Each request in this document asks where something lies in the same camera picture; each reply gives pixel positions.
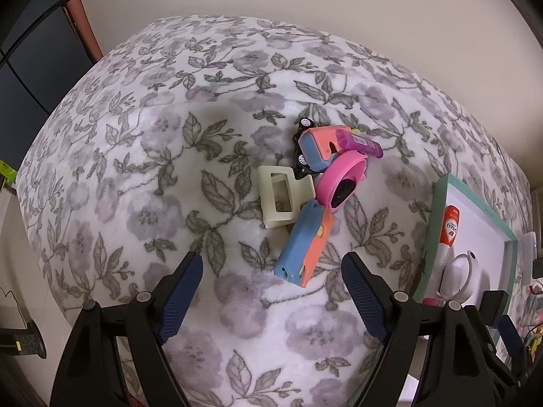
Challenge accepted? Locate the dark cabinet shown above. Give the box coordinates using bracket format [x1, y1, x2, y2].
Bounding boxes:
[0, 0, 96, 115]

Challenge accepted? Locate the purple plastic case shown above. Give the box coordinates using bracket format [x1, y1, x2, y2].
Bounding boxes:
[333, 129, 383, 158]

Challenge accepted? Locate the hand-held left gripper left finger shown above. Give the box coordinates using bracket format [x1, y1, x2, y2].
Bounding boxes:
[50, 251, 203, 407]

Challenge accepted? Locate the brown wooden board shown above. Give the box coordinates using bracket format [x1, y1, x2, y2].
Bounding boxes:
[65, 0, 105, 65]

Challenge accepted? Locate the cream hair claw clip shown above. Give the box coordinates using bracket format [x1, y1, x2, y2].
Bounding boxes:
[257, 165, 315, 230]

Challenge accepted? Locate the blue and orange toy car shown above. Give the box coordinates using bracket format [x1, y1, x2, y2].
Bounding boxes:
[274, 198, 336, 288]

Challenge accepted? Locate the teal cardboard box tray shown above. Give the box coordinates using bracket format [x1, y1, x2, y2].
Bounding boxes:
[411, 173, 519, 357]

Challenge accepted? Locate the black toy car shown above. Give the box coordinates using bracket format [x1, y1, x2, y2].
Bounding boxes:
[293, 116, 317, 179]

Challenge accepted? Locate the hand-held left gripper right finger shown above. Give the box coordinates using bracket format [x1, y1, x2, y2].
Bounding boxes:
[341, 251, 497, 407]

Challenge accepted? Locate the white power strip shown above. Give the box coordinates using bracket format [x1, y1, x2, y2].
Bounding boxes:
[522, 231, 539, 285]

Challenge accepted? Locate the black cylinder object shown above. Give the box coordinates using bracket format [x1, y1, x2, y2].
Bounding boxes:
[0, 321, 47, 359]

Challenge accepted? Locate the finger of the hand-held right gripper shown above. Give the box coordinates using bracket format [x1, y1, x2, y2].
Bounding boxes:
[496, 316, 533, 391]

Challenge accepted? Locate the orange toothpaste tube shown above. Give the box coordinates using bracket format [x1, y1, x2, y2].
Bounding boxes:
[437, 205, 462, 293]

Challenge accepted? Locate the pink kids wristwatch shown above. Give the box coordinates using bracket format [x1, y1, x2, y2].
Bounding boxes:
[316, 150, 368, 215]

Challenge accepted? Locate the white round plastic holder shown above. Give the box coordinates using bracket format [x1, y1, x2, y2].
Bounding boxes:
[439, 251, 484, 304]

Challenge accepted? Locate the clear glass jar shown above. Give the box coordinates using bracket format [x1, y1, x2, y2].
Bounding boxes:
[518, 290, 543, 327]

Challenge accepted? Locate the floral printed blanket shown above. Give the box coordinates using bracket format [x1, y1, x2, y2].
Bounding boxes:
[17, 15, 531, 407]

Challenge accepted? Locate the orange blue toy box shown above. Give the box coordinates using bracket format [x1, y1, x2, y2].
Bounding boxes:
[297, 125, 354, 173]

